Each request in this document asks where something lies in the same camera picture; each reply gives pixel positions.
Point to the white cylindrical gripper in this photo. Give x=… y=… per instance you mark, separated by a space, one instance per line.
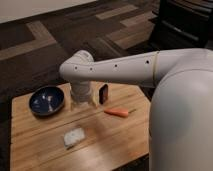
x=81 y=92

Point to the orange carrot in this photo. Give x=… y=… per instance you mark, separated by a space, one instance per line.
x=120 y=112

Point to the dark blue bowl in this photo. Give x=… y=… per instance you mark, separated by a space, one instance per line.
x=46 y=101

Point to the white sponge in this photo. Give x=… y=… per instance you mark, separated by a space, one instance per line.
x=73 y=137

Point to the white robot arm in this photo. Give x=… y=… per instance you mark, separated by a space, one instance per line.
x=181 y=110

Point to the black cabinet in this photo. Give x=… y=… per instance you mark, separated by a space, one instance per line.
x=182 y=24

